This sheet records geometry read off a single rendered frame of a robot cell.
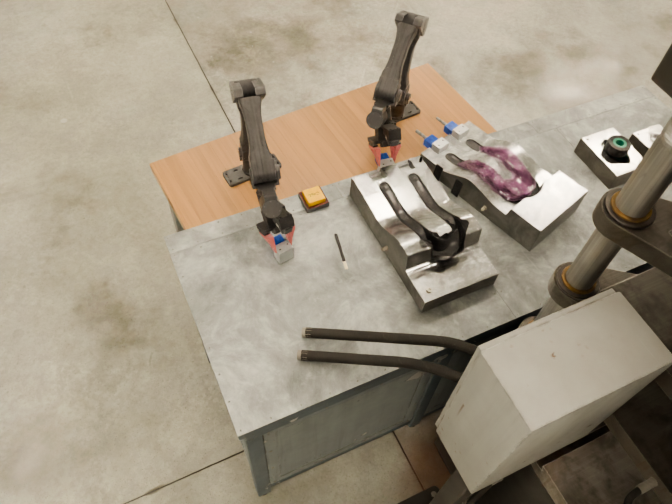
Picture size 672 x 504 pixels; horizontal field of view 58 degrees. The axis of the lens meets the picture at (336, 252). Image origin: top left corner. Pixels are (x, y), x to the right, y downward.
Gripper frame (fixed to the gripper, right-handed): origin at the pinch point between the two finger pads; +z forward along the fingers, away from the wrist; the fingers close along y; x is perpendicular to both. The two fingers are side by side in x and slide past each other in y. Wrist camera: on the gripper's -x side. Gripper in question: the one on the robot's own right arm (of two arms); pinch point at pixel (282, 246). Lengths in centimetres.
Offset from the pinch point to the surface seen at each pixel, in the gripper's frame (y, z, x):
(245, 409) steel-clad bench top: -33, 23, -31
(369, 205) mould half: 30.5, -2.2, -4.1
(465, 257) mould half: 46, 15, -29
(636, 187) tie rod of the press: 33, -34, -96
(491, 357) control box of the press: -2, -17, -97
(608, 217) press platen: 31, -27, -93
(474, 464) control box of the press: -4, 12, -91
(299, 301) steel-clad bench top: -4.0, 12.4, -12.8
